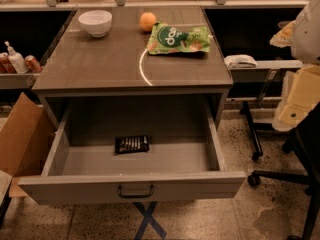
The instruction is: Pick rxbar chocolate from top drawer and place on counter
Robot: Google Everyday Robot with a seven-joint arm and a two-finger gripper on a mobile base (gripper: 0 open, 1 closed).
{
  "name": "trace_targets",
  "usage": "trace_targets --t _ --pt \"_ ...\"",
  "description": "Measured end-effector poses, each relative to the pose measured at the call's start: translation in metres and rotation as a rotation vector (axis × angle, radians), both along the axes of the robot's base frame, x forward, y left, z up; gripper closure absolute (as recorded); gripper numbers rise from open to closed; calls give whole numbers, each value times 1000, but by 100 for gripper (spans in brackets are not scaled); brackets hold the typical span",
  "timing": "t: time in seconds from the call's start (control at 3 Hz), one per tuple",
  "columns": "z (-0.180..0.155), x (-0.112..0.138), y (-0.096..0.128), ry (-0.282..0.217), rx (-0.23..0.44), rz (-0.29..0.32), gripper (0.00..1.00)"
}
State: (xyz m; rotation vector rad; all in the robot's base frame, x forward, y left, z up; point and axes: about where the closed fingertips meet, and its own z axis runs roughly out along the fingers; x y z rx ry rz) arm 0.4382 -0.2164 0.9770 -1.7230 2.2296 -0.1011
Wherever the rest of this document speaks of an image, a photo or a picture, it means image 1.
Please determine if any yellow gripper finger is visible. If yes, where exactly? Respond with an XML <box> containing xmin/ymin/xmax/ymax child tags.
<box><xmin>272</xmin><ymin>64</ymin><xmax>320</xmax><ymax>131</ymax></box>
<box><xmin>270</xmin><ymin>21</ymin><xmax>295</xmax><ymax>48</ymax></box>

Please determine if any black rxbar chocolate bar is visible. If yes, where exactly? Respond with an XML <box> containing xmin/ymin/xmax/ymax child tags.
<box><xmin>115</xmin><ymin>135</ymin><xmax>149</xmax><ymax>154</ymax></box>

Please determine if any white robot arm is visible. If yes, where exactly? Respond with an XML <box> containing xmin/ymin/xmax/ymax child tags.
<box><xmin>270</xmin><ymin>0</ymin><xmax>320</xmax><ymax>131</ymax></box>

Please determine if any open grey top drawer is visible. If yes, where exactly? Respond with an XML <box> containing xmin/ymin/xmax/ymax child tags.
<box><xmin>19</xmin><ymin>95</ymin><xmax>245</xmax><ymax>204</ymax></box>

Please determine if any grey cabinet counter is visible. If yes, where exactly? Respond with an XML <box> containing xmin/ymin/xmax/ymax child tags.
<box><xmin>33</xmin><ymin>6</ymin><xmax>233</xmax><ymax>123</ymax></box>

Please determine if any grey side shelf right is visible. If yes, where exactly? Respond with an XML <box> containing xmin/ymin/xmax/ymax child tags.
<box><xmin>230</xmin><ymin>60</ymin><xmax>303</xmax><ymax>83</ymax></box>

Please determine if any grey side shelf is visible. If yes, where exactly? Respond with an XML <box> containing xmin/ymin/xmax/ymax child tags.
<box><xmin>0</xmin><ymin>73</ymin><xmax>39</xmax><ymax>90</ymax></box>
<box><xmin>230</xmin><ymin>60</ymin><xmax>303</xmax><ymax>83</ymax></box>

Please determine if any black office chair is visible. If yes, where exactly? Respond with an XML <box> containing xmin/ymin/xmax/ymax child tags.
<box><xmin>247</xmin><ymin>102</ymin><xmax>320</xmax><ymax>240</ymax></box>

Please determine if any white folded cloth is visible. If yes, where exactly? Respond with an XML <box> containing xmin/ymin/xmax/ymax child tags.
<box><xmin>224</xmin><ymin>54</ymin><xmax>257</xmax><ymax>68</ymax></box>

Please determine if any black table leg stand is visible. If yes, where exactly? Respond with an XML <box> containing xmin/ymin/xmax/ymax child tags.
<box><xmin>240</xmin><ymin>101</ymin><xmax>273</xmax><ymax>161</ymax></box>

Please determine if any green chip bag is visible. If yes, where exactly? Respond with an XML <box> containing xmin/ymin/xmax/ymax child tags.
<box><xmin>147</xmin><ymin>22</ymin><xmax>210</xmax><ymax>55</ymax></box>

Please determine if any orange fruit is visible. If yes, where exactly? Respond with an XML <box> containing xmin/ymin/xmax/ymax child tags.
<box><xmin>139</xmin><ymin>12</ymin><xmax>157</xmax><ymax>32</ymax></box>

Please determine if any white ceramic bowl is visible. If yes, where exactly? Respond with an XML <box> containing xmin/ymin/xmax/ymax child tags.
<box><xmin>78</xmin><ymin>10</ymin><xmax>112</xmax><ymax>37</ymax></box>

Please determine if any red soda can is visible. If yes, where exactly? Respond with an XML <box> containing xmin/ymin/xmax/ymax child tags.
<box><xmin>0</xmin><ymin>52</ymin><xmax>15</xmax><ymax>74</ymax></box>
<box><xmin>25</xmin><ymin>55</ymin><xmax>42</xmax><ymax>73</ymax></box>

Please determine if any white pump bottle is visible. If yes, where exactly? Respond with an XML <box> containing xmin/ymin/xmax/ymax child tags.
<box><xmin>5</xmin><ymin>41</ymin><xmax>28</xmax><ymax>74</ymax></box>

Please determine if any grey side shelf left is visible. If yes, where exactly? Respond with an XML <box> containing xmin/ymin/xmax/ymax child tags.
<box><xmin>0</xmin><ymin>73</ymin><xmax>39</xmax><ymax>90</ymax></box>

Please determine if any brown cardboard box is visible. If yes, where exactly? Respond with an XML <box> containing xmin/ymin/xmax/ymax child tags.
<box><xmin>0</xmin><ymin>93</ymin><xmax>56</xmax><ymax>197</ymax></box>

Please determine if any red soda can left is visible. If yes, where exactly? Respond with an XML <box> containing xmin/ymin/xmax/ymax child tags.
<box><xmin>0</xmin><ymin>52</ymin><xmax>15</xmax><ymax>74</ymax></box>

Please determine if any black drawer handle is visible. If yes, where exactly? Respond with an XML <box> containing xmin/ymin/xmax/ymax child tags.
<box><xmin>118</xmin><ymin>185</ymin><xmax>154</xmax><ymax>199</ymax></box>

